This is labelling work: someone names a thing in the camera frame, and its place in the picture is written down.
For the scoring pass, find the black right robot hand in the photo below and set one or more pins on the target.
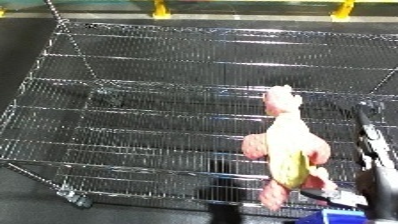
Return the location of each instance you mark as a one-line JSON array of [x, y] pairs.
[[379, 186]]

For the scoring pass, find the pink and yellow soft toy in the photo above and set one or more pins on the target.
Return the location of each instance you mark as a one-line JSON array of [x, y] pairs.
[[288, 143]]

